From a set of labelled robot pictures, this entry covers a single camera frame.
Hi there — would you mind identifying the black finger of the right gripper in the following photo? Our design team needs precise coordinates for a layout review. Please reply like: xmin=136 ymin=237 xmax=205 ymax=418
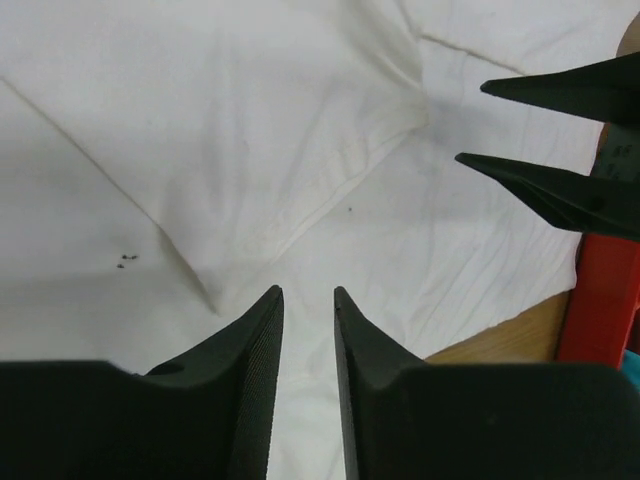
xmin=480 ymin=53 xmax=639 ymax=124
xmin=455 ymin=153 xmax=639 ymax=235

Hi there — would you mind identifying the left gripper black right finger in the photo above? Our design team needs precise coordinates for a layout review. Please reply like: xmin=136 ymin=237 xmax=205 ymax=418
xmin=334 ymin=288 xmax=639 ymax=479

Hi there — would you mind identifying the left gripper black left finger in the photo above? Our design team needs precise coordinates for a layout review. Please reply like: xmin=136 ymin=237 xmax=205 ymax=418
xmin=1 ymin=286 xmax=284 ymax=479

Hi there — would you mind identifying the white t shirt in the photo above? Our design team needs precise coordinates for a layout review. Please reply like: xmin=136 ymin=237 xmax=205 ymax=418
xmin=1 ymin=1 xmax=639 ymax=479

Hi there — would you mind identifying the red plastic bin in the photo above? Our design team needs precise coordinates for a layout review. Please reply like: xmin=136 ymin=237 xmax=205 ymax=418
xmin=554 ymin=127 xmax=640 ymax=371

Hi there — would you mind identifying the teal t shirt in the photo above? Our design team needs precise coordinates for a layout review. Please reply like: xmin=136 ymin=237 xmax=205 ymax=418
xmin=620 ymin=350 xmax=640 ymax=390

